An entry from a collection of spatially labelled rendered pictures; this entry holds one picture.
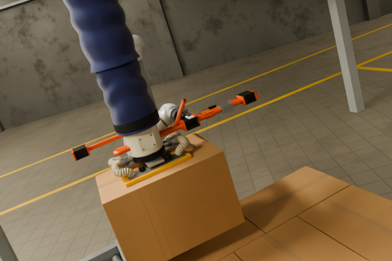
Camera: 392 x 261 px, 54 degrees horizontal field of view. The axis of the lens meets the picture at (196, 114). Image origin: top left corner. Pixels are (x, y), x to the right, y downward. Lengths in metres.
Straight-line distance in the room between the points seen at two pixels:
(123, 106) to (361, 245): 1.23
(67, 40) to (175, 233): 9.36
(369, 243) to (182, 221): 0.85
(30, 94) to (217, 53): 5.26
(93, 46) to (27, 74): 9.74
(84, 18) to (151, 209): 0.89
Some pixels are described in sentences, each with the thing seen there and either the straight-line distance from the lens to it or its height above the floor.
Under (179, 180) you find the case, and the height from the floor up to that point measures 1.02.
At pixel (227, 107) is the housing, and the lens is 2.01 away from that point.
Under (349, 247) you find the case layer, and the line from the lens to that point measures 1.95.
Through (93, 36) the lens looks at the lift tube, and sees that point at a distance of 1.74.
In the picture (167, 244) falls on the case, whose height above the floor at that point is 0.75.
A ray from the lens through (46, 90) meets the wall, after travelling 11.36.
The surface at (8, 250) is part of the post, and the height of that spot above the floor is 0.79.
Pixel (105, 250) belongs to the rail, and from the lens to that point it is 2.40.
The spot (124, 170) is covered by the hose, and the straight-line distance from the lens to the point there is 1.82.
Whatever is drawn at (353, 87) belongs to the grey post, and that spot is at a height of 0.32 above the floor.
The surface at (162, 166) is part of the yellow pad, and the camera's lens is 1.84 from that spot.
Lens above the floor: 1.76
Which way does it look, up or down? 16 degrees down
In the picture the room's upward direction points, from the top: 18 degrees counter-clockwise
